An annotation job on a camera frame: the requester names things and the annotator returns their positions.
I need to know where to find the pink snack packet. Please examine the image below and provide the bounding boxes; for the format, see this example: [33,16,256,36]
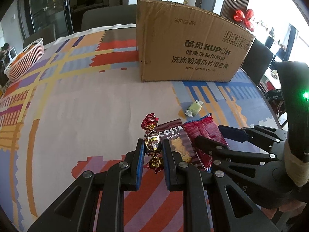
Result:
[183,114,227,172]

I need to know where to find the purple Costa coffee packet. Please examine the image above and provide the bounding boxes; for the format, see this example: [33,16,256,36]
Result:
[154,118,204,171]

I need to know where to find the red foil balloon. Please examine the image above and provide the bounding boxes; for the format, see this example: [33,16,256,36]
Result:
[233,9,255,32]

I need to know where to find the dark chair behind box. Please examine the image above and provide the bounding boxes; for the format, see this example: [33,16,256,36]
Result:
[81,5,137,31]

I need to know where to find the oranges in basket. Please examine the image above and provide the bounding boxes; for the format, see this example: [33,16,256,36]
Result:
[12,52,26,65]

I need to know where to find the brown cardboard box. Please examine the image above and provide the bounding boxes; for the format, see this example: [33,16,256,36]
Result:
[136,0,255,82]

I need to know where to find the dark chair at left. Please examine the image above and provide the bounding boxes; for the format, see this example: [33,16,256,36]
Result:
[23,24,56,48]

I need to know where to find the pale green candy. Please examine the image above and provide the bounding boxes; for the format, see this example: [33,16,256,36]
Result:
[185,100,204,117]

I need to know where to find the colourful patterned table mat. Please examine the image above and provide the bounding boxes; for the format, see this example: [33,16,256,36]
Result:
[1,26,279,231]

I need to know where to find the green bag on chair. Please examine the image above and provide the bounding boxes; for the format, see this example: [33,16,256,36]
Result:
[264,89,286,118]

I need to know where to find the white fruit basket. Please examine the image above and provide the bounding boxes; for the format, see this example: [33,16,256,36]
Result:
[4,38,45,82]

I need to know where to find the red gold foil candy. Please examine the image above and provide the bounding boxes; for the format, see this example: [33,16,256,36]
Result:
[141,113,164,174]

